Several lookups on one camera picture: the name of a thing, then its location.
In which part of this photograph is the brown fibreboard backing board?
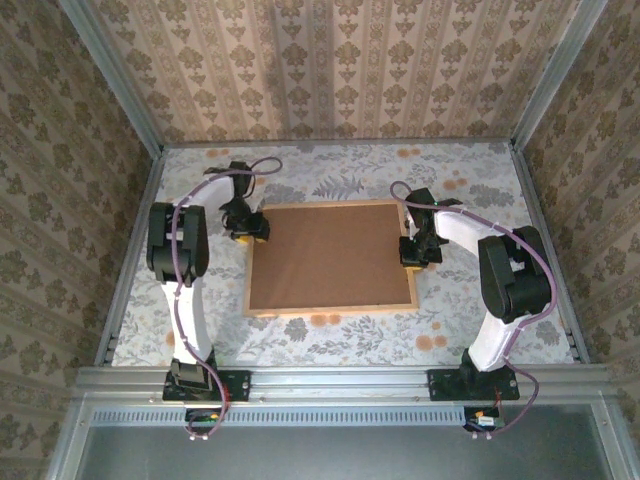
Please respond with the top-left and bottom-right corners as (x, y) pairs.
(249, 203), (414, 310)

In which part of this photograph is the light wooden picture frame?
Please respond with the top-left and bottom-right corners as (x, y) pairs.
(243, 198), (420, 318)

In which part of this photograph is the floral print tablecloth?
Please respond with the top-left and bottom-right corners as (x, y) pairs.
(110, 142), (576, 369)

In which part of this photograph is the black connector board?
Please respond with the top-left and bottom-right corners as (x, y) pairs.
(183, 408), (225, 436)
(463, 405), (506, 432)

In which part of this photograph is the grey metal panel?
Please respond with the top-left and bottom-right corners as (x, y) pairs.
(74, 424), (614, 480)

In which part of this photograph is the aluminium lower beam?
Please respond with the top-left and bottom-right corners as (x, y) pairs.
(592, 394), (632, 480)
(45, 394), (94, 480)

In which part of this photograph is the aluminium table side rail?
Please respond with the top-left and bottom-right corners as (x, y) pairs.
(509, 144), (591, 364)
(97, 147), (166, 369)

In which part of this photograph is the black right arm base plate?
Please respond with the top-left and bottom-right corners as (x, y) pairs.
(427, 368), (521, 402)

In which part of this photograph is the thin aluminium table rail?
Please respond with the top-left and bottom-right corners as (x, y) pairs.
(159, 139), (516, 148)

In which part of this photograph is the aluminium mounting rail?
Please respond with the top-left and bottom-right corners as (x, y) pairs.
(74, 367), (619, 404)

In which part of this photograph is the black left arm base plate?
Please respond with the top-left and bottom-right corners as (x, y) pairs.
(162, 368), (251, 402)

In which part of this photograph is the slotted grey cable duct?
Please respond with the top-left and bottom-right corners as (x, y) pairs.
(89, 403), (606, 427)

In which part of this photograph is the aluminium enclosure post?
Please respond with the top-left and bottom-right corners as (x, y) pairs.
(509, 0), (609, 149)
(58, 0), (166, 154)

